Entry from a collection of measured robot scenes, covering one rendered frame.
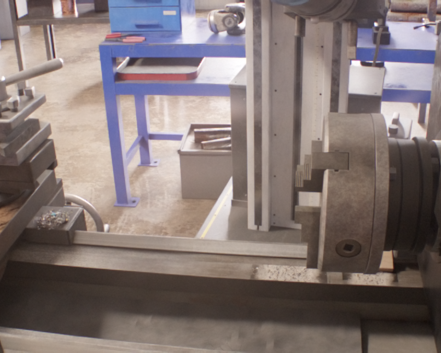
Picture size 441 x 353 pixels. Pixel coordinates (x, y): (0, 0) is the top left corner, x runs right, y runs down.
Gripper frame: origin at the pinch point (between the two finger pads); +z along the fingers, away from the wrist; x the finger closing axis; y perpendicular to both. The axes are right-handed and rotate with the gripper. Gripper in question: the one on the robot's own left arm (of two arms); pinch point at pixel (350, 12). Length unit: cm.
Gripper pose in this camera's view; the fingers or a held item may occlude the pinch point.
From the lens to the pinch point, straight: 92.8
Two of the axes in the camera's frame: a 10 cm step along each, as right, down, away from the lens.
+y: -0.4, 9.9, 0.9
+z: 4.1, -0.7, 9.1
